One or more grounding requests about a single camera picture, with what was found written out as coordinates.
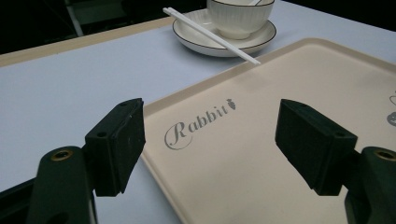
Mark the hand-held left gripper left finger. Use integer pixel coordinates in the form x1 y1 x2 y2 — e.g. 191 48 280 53
84 98 147 198

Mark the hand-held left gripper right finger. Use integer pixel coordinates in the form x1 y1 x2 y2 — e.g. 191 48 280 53
275 98 359 197

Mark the beige plastic tray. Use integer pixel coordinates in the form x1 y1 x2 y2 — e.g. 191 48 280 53
140 37 396 224

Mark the white plate with dark rim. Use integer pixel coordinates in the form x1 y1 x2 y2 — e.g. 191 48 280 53
172 8 277 58

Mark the white chopstick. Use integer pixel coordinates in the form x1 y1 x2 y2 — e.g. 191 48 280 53
162 7 262 66
165 7 262 64

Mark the white ribbed bowl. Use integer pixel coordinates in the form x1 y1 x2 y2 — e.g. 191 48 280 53
206 0 276 40

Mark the pale blue table mat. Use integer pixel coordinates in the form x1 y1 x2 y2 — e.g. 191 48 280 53
0 0 396 224

